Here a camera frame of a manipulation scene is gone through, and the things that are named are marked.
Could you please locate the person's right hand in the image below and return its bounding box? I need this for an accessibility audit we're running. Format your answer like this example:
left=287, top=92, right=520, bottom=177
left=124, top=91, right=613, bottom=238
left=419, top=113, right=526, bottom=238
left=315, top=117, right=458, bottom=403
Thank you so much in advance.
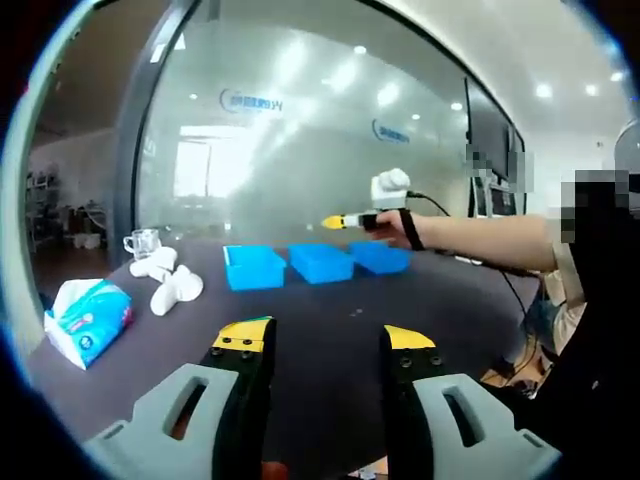
left=372, top=211, right=419, bottom=250

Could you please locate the black wrist strap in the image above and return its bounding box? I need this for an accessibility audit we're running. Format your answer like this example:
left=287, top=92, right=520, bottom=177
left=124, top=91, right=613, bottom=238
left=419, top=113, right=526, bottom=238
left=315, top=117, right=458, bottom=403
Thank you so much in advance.
left=398, top=208, right=427, bottom=252

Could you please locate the clear glass mug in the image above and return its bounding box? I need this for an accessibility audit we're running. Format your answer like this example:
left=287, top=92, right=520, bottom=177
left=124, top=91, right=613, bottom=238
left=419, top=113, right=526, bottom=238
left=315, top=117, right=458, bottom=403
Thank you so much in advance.
left=123, top=228, right=162, bottom=261

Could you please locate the background shelf rack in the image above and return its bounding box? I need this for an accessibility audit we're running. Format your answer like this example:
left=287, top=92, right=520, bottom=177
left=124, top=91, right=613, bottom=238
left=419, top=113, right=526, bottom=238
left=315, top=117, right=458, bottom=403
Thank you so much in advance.
left=24, top=169, right=66, bottom=251

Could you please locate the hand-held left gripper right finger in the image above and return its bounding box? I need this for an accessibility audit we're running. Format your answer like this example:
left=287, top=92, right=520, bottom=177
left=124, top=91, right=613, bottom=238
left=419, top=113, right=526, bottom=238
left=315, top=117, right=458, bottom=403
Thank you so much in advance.
left=379, top=324, right=564, bottom=480

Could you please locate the white worn device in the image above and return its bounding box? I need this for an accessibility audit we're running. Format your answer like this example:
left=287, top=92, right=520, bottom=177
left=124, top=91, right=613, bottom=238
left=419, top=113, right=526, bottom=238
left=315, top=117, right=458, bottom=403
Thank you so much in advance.
left=613, top=118, right=640, bottom=174

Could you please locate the blue logo sticker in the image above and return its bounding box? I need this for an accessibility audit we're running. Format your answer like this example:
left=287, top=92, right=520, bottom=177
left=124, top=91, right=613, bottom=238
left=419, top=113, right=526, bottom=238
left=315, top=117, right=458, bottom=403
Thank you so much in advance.
left=219, top=88, right=285, bottom=115
left=371, top=118, right=411, bottom=145

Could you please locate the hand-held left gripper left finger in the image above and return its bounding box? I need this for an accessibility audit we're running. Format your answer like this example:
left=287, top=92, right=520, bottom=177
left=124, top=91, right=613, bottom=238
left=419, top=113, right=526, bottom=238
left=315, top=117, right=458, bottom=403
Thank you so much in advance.
left=84, top=315, right=278, bottom=480

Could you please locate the white plastic fitting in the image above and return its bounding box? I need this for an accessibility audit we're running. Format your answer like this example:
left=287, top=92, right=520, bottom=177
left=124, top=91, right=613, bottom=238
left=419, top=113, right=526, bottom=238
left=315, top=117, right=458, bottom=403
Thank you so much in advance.
left=149, top=264, right=205, bottom=317
left=128, top=246, right=180, bottom=282

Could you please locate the black wall monitor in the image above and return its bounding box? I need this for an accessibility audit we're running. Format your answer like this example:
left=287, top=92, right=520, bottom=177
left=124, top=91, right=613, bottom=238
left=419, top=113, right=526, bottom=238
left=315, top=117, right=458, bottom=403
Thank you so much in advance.
left=463, top=77, right=525, bottom=184

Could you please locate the blue white tissue pack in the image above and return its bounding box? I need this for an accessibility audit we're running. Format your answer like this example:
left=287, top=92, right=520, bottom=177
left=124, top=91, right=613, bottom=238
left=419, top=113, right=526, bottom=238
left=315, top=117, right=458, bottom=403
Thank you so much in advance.
left=43, top=278, right=134, bottom=371

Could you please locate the blue plastic bin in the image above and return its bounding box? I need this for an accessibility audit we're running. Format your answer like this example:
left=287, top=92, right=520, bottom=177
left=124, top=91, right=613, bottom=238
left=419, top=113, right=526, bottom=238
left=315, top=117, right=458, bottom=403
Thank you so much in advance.
left=222, top=243, right=288, bottom=292
left=288, top=243, right=355, bottom=285
left=348, top=241, right=414, bottom=275

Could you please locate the person's black clothing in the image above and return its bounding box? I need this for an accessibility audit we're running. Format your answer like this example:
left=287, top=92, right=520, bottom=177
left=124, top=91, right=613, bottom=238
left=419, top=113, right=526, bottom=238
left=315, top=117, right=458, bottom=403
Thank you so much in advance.
left=509, top=239, right=640, bottom=451

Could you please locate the dark glass partition frame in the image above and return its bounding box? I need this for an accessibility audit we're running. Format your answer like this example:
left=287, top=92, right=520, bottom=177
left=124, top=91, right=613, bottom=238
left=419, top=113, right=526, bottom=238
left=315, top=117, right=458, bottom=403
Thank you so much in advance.
left=112, top=0, right=201, bottom=266

